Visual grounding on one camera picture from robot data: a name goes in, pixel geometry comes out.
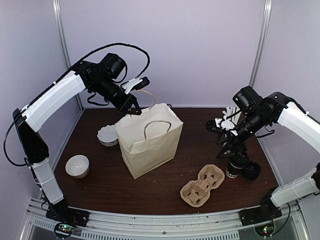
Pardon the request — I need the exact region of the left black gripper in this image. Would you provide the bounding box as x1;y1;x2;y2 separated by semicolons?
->
90;76;142;115

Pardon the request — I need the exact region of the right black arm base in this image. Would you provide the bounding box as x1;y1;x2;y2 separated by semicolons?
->
238;206;282;226

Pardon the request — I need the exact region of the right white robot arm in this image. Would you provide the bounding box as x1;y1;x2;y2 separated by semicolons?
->
212;86;320;221

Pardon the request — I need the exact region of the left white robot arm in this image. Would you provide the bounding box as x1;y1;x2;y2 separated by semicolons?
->
15;53;150;222

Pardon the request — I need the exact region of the cream paper bag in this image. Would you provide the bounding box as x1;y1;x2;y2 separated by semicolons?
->
115;103;184;179

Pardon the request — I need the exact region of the white scalloped bowl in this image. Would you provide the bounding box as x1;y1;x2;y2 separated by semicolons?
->
97;124;119;147

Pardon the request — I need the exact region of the aluminium front rail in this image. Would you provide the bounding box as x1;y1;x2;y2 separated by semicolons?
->
24;197;311;240

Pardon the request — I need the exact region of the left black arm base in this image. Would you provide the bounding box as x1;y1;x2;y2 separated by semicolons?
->
45;201;90;227

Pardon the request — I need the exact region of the cardboard cup carrier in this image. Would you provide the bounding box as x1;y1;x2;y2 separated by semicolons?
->
180;164;225;208

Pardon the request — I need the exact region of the white round bowl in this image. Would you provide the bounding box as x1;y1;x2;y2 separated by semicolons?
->
65;155;90;179

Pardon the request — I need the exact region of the black paper coffee cup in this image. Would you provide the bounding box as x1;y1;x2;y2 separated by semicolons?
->
225;160;249;179

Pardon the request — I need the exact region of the stack of black lids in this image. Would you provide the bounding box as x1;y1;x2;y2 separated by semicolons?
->
242;161;261;181

